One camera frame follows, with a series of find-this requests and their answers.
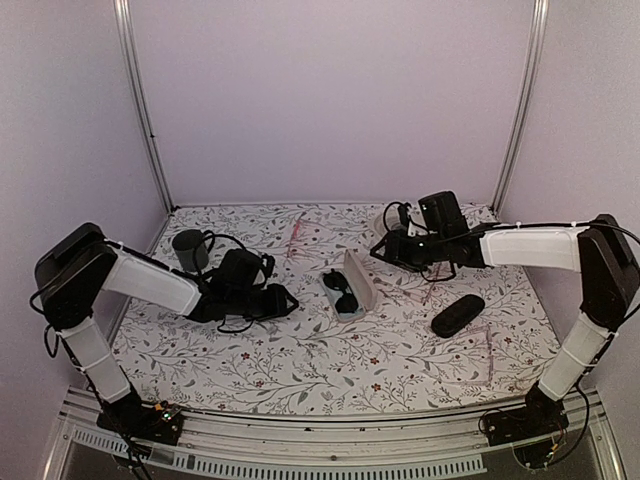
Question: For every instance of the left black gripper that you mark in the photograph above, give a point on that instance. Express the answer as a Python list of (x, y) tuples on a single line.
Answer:
[(277, 306)]

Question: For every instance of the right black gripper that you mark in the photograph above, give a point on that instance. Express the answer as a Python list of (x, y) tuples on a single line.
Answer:
[(396, 250)]

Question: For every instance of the pink glasses case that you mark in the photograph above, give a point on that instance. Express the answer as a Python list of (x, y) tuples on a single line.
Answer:
[(359, 280)]

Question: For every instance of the black round sunglasses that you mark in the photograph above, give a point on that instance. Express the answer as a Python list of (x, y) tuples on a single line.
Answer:
[(335, 280)]

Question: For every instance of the orange lens sunglasses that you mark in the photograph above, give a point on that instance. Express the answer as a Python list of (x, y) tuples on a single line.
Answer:
[(410, 286)]

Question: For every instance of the light blue cleaning cloth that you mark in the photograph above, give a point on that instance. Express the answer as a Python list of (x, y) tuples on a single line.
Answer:
[(344, 303)]

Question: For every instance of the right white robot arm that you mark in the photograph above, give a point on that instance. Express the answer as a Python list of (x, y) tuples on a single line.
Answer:
[(598, 250)]

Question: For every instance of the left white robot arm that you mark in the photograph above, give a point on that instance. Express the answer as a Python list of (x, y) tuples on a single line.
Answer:
[(72, 274)]

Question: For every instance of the clear striped glass plate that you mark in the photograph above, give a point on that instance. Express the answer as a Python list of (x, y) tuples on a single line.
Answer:
[(380, 223)]

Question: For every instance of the black glasses case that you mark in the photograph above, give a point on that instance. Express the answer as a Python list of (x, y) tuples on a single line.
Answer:
[(457, 316)]

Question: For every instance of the dark grey mug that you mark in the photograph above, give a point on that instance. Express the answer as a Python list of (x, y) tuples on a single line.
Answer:
[(192, 249)]

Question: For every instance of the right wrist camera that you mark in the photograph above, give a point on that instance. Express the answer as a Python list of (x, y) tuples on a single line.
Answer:
[(405, 214)]

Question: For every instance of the red thin-frame glasses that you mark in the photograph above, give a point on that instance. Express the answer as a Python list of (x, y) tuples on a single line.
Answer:
[(303, 239)]

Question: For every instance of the clear pink frame glasses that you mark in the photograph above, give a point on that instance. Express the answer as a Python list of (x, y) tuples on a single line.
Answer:
[(477, 356)]

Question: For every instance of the front aluminium rail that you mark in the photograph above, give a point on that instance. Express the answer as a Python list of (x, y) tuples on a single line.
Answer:
[(436, 445)]

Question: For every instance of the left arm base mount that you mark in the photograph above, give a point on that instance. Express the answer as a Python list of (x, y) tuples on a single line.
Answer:
[(131, 417)]

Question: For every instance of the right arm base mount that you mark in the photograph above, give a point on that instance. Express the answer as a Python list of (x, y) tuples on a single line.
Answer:
[(534, 437)]

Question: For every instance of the right aluminium frame post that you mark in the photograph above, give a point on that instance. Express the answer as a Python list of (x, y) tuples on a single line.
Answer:
[(534, 50)]

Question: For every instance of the aluminium frame post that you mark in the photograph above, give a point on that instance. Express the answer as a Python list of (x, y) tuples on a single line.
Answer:
[(534, 50), (128, 46)]

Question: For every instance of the left aluminium frame post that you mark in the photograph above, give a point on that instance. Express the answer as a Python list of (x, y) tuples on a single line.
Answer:
[(128, 46)]

